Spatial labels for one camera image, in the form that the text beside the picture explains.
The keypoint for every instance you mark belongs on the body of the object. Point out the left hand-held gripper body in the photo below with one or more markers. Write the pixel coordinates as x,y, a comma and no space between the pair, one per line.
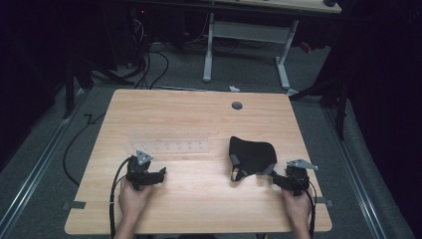
137,172

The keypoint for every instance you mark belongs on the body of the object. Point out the person's right hand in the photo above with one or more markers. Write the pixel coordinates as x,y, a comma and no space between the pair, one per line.
298,207

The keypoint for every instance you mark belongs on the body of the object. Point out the person's left hand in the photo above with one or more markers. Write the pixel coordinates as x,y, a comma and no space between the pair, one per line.
132,200

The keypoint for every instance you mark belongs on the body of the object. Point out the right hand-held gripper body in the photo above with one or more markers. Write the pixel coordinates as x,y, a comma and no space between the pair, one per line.
297,179

